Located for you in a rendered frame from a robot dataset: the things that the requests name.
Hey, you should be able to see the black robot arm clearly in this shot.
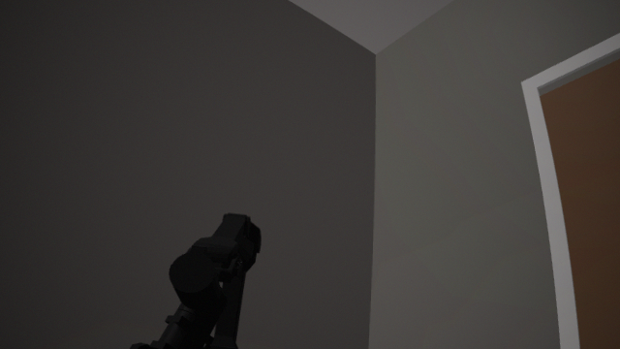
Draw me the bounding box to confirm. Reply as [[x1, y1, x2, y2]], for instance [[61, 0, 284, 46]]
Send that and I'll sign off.
[[169, 212, 262, 349]]

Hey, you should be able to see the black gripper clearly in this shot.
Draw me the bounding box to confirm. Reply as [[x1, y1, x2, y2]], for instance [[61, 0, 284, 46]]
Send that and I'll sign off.
[[130, 309, 214, 349]]

